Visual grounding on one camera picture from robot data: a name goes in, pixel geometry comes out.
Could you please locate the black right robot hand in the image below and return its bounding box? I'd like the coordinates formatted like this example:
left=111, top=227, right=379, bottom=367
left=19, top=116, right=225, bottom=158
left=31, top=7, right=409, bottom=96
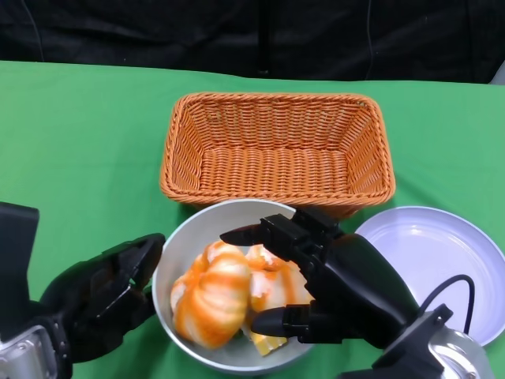
left=219, top=207, right=421, bottom=351

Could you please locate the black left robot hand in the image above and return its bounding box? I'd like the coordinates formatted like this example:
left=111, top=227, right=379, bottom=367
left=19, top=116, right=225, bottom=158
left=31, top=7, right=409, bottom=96
left=39, top=232, right=166, bottom=362

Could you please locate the round ring-shaped bread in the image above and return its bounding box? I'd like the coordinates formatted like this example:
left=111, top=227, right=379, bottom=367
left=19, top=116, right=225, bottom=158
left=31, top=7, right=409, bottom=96
left=246, top=244, right=316, bottom=315

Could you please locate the yellow striped cake slice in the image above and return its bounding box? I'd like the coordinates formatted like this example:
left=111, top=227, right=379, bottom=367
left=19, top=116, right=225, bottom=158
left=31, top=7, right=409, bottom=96
left=252, top=330, right=289, bottom=358

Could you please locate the long croissant bread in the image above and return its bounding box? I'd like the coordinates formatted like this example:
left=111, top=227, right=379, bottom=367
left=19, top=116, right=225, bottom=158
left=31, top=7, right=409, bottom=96
left=170, top=241, right=253, bottom=350

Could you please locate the pale grey-green bowl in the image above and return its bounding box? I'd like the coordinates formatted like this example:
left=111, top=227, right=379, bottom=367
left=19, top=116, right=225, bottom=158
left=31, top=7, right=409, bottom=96
left=151, top=199, right=348, bottom=375

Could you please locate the lavender round plate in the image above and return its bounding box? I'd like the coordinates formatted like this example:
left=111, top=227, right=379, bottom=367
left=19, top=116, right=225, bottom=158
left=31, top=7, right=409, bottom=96
left=354, top=205, right=502, bottom=348

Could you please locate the orange wicker basket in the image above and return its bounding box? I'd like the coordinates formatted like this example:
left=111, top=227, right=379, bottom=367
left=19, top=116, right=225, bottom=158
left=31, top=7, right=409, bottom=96
left=159, top=92, right=396, bottom=220

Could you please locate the green tablecloth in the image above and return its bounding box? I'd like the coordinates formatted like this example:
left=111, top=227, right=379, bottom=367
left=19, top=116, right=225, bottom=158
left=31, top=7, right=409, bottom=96
left=0, top=59, right=505, bottom=379

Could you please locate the black backdrop curtain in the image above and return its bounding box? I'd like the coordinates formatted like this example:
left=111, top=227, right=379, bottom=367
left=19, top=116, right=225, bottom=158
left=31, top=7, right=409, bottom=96
left=0, top=0, right=505, bottom=84

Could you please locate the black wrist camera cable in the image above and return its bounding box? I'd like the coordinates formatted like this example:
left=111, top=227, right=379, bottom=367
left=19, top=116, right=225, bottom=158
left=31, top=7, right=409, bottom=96
left=417, top=275, right=476, bottom=340

